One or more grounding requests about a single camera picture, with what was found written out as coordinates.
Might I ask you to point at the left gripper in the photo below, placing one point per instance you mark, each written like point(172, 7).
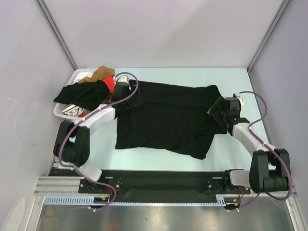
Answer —
point(135, 100)

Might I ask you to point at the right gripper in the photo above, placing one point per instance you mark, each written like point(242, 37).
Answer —
point(219, 104)

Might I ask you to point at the black tank top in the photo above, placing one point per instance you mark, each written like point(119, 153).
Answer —
point(171, 117)

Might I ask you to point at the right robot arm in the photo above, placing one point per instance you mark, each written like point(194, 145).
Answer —
point(270, 167)

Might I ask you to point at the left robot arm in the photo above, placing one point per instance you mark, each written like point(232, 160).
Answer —
point(72, 145)

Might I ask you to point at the brown garment in basket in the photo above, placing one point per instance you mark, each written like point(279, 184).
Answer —
point(99, 75)

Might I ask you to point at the striped black white garment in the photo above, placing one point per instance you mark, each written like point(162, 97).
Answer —
point(75, 111)

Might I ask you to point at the white laundry basket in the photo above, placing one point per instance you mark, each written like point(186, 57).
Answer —
point(76, 76)

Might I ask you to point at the left aluminium frame post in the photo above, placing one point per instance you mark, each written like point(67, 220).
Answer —
point(56, 32)

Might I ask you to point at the aluminium frame post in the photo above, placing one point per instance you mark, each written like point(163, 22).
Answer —
point(56, 32)
point(271, 29)

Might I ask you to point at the aluminium extrusion rail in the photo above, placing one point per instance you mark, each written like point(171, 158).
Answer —
point(57, 185)

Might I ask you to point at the right aluminium frame post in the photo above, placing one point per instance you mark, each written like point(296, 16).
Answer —
point(271, 29)

